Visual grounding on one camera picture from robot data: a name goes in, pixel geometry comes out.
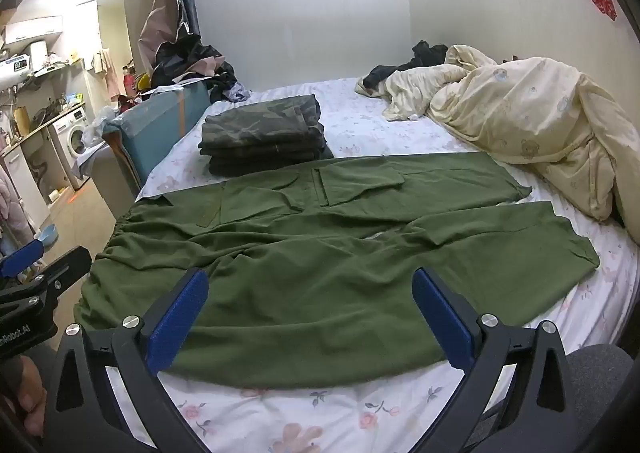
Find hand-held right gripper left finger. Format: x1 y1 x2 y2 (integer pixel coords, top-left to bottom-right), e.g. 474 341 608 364
47 267 211 453

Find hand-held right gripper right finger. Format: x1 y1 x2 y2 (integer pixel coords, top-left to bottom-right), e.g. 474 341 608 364
410 267 583 453

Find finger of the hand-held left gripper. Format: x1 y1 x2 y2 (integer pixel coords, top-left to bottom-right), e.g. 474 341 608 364
20 245 94 306
0 239 46 280

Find green pants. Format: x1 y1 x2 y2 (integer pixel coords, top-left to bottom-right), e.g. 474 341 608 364
74 153 601 390

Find folded dark grey pants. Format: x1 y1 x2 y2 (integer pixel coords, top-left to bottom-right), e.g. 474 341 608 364
209 145 335 178

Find folded olive pants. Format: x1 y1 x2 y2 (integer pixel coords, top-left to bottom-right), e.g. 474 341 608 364
197 133 326 161

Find person's left hand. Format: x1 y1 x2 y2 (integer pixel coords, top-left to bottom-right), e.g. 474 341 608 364
0 357 48 436

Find pink padded jacket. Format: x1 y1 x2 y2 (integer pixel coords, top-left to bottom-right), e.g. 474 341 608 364
0 168 34 254

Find white washing machine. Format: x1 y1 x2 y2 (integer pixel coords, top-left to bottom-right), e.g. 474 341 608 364
50 105 92 190

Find wooden kitchen counter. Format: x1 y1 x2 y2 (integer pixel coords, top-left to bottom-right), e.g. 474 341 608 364
0 103 87 154

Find white plastic bag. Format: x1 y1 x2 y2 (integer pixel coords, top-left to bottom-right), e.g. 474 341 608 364
82 105 119 144

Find grey cloth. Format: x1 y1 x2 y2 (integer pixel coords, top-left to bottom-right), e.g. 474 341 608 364
565 343 637 453

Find white water heater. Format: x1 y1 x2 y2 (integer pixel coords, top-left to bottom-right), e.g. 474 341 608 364
0 54 36 84

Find hanging pink towel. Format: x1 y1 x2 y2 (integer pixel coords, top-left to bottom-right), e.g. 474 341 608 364
99 49 124 96

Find white floral bed sheet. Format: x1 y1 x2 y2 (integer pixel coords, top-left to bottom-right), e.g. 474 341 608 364
135 78 640 453

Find cream printed duvet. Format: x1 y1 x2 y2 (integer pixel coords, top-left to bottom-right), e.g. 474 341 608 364
355 45 640 222

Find pile of dark clothes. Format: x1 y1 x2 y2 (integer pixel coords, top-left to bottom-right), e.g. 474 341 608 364
150 28 251 104

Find black clothing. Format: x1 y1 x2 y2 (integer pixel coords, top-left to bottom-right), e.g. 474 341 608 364
362 40 449 88

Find white wall cabinet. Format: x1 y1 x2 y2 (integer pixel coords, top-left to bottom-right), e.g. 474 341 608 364
5 15 65 46

